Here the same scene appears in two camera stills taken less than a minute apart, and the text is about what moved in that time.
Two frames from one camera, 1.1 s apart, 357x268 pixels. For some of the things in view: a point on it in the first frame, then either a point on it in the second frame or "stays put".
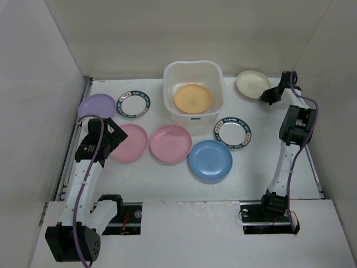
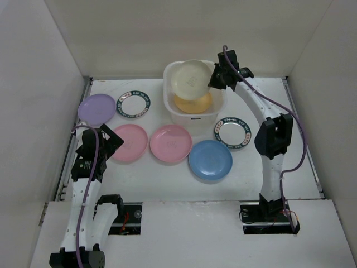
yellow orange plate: (192, 98) stays put
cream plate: (251, 84) to (191, 79)
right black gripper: (278, 91) to (216, 79)
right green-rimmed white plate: (232, 132) stays put
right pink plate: (170, 143) stays put
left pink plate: (133, 146) stays put
